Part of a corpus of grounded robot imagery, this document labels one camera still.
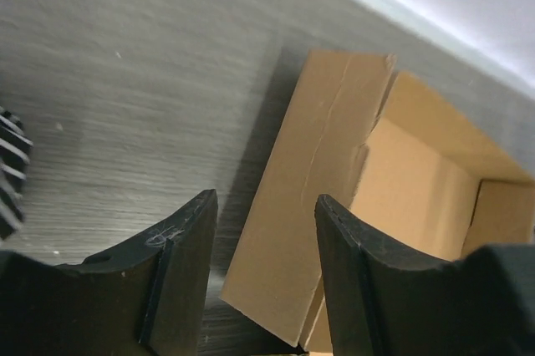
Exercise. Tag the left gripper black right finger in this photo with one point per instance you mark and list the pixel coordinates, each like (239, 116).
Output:
(386, 298)

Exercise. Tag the black white striped cloth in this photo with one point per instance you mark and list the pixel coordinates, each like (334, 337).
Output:
(16, 148)

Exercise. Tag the brown cardboard box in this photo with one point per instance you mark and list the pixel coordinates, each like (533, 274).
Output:
(397, 155)

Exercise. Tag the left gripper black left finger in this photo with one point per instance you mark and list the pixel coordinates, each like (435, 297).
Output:
(143, 296)

